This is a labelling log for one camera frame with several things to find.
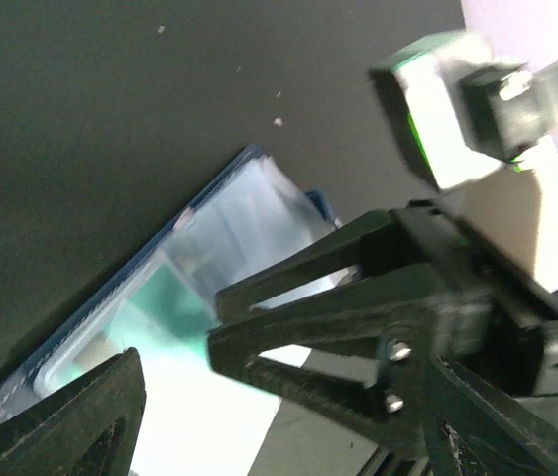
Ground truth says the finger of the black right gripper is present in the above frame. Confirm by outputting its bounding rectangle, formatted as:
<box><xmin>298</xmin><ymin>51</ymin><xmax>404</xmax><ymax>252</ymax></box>
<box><xmin>213</xmin><ymin>207</ymin><xmax>438</xmax><ymax>323</ymax></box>
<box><xmin>208</xmin><ymin>264</ymin><xmax>457</xmax><ymax>456</ymax></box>

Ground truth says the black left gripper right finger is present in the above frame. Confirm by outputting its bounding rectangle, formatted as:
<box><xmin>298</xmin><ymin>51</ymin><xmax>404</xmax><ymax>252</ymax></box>
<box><xmin>423</xmin><ymin>356</ymin><xmax>558</xmax><ymax>475</ymax></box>

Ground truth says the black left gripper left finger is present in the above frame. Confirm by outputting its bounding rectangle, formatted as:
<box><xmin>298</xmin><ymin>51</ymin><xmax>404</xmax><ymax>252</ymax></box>
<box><xmin>0</xmin><ymin>348</ymin><xmax>146</xmax><ymax>475</ymax></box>

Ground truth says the blue leather card holder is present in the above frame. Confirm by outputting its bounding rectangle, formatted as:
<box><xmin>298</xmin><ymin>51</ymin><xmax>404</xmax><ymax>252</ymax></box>
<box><xmin>0</xmin><ymin>146</ymin><xmax>340</xmax><ymax>423</ymax></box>

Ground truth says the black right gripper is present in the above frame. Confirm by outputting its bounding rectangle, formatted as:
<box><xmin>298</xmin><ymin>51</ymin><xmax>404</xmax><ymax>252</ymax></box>
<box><xmin>387</xmin><ymin>200</ymin><xmax>558</xmax><ymax>447</ymax></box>

